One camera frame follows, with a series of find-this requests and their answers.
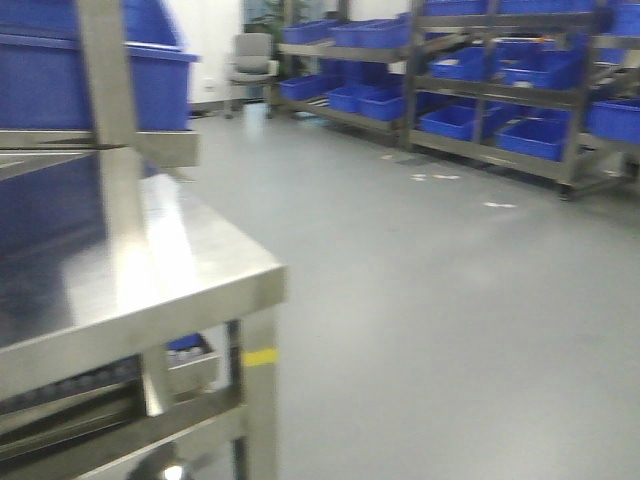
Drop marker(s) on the far left steel shelf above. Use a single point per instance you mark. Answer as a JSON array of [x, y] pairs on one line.
[[340, 69]]

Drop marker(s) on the middle steel shelf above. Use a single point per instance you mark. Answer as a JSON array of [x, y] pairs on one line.
[[570, 174]]

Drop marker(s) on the stainless steel workbench rack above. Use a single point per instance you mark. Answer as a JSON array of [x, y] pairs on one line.
[[137, 324]]

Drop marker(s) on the grey office chair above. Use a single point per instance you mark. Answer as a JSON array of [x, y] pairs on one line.
[[251, 63]]

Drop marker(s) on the steel shelf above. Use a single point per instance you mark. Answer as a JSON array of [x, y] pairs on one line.
[[570, 174], [340, 69], [611, 123]]

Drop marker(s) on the near steel shelf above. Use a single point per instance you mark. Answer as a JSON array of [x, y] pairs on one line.
[[611, 123]]

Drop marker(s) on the blue bin far right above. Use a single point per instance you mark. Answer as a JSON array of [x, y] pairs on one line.
[[43, 79]]

